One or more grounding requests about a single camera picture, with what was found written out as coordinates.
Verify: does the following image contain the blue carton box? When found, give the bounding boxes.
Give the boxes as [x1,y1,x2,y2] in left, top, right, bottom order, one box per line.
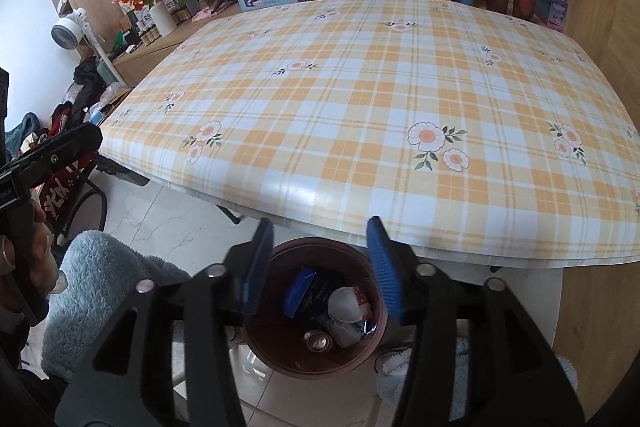
[282,268,321,315]

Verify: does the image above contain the red printed bag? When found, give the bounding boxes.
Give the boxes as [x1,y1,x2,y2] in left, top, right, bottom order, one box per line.
[37,152,85,228]

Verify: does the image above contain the red paper cup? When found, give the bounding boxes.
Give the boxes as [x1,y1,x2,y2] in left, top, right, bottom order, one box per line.
[512,0,538,22]

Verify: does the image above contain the black metal chair frame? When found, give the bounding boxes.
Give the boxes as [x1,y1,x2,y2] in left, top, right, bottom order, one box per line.
[65,152,151,238]

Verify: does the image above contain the orange flowers in white vase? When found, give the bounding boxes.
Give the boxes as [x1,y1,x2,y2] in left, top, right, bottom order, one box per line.
[117,0,178,38]

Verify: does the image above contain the low wooden cabinet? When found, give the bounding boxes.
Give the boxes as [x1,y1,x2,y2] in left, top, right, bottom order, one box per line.
[112,2,241,88]

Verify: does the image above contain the row of small brown bottles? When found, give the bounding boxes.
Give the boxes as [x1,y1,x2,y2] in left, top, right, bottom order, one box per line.
[135,7,193,45]

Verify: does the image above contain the pink cloth item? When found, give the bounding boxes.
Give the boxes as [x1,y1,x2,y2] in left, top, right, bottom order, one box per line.
[192,4,236,22]

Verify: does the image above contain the silver can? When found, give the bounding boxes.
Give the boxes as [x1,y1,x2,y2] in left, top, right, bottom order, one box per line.
[305,329,334,354]

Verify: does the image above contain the person's left hand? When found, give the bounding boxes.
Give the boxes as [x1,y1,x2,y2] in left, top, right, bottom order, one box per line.
[0,202,66,303]

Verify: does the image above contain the brown plastic bin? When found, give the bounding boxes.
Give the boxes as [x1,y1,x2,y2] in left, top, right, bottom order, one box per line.
[242,237,388,378]

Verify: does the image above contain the white standing fan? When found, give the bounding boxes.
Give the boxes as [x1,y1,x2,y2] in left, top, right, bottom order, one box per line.
[51,8,126,85]

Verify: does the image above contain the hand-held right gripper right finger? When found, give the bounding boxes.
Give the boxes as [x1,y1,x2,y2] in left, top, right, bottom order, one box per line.
[366,217,583,427]

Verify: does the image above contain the white table leg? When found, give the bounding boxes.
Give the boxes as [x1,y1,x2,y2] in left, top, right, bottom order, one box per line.
[480,257,565,360]

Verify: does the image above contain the clear blister pack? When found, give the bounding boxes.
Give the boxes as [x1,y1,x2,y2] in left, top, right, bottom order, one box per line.
[327,318,363,348]

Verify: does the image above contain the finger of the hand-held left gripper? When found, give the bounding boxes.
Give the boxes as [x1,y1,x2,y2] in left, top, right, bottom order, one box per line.
[0,123,103,202]

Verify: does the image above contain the small purple box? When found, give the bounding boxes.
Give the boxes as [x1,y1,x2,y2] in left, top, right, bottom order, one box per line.
[535,0,571,32]

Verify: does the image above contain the plaid floral tablecloth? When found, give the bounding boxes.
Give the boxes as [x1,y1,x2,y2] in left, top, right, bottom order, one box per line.
[97,0,640,268]

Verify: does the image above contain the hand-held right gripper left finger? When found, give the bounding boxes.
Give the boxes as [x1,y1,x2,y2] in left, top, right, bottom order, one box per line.
[55,218,275,427]

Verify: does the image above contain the black clothing pile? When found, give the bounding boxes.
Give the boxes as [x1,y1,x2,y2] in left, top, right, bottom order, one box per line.
[72,57,107,128]

